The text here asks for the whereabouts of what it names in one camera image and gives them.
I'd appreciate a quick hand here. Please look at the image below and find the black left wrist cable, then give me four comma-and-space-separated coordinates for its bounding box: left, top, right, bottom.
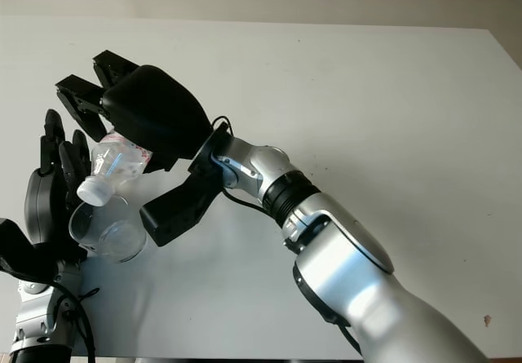
40, 280, 101, 359

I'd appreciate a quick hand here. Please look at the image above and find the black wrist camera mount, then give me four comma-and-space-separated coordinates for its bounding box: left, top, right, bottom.
139, 123, 236, 248
0, 217, 89, 287

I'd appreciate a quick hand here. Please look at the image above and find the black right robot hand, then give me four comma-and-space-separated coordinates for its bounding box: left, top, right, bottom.
55, 49, 215, 174

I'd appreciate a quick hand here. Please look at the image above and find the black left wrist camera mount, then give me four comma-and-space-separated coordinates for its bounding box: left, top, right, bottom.
0, 217, 89, 287

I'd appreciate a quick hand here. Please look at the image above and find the clear plastic cup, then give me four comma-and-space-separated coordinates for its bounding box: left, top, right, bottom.
68, 196, 148, 264

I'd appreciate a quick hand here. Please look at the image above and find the clear plastic water bottle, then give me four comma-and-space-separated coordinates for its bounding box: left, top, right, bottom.
76, 131, 154, 207

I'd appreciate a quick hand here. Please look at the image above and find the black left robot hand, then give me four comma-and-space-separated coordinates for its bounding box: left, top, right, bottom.
23, 108, 93, 259

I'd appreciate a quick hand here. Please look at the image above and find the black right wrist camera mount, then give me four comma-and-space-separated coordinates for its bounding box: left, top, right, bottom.
139, 123, 236, 248

